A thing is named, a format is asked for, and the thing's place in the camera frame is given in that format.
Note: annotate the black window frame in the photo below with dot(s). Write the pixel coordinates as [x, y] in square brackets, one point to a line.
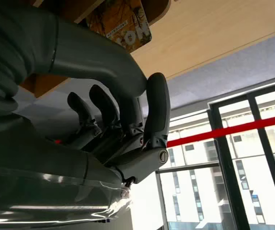
[226, 165]

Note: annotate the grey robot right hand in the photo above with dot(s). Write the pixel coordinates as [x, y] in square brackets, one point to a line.
[56, 177]

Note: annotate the red barrier belt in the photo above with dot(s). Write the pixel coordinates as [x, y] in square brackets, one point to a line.
[233, 129]

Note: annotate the orange printed card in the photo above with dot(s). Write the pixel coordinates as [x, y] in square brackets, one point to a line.
[120, 22]

